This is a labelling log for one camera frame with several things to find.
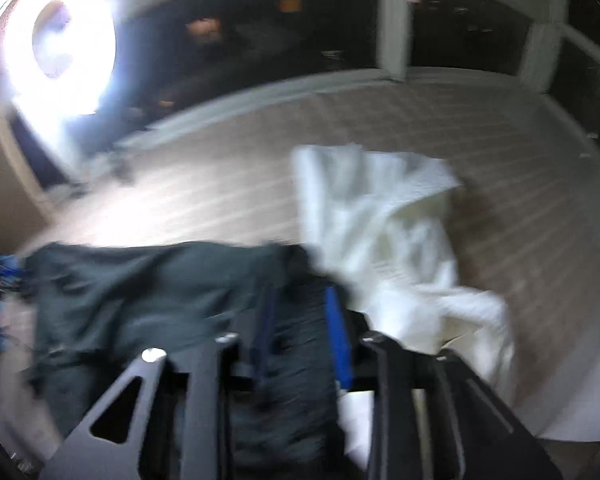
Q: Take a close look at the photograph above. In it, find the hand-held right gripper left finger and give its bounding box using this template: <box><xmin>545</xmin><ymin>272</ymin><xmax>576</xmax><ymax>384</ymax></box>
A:
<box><xmin>39</xmin><ymin>287</ymin><xmax>281</xmax><ymax>480</ymax></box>

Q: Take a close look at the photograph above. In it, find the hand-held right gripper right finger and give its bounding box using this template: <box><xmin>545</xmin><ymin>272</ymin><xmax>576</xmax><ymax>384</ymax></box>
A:
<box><xmin>324</xmin><ymin>286</ymin><xmax>566</xmax><ymax>480</ymax></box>

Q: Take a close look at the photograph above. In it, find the dark green garment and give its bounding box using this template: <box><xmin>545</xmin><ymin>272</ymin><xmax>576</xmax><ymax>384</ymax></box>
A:
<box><xmin>25</xmin><ymin>241</ymin><xmax>376</xmax><ymax>480</ymax></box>

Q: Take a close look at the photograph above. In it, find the white garment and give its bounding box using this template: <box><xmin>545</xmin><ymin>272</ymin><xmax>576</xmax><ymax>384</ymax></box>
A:
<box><xmin>291</xmin><ymin>144</ymin><xmax>517</xmax><ymax>471</ymax></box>

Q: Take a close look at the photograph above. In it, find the striped beige bedsheet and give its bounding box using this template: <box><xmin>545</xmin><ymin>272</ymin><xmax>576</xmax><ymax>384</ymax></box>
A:
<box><xmin>10</xmin><ymin>80</ymin><xmax>600</xmax><ymax>441</ymax></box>

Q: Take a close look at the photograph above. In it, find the clutter of small objects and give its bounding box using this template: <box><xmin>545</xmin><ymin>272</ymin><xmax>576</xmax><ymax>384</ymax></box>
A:
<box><xmin>0</xmin><ymin>250</ymin><xmax>36</xmax><ymax>361</ymax></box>

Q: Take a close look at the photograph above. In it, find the window frame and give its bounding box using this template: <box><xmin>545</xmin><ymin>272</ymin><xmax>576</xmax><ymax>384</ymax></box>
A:
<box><xmin>0</xmin><ymin>0</ymin><xmax>600</xmax><ymax>196</ymax></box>

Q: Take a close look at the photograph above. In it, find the ring light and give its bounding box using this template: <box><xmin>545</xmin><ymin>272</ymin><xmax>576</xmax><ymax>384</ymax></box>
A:
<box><xmin>0</xmin><ymin>0</ymin><xmax>118</xmax><ymax>126</ymax></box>

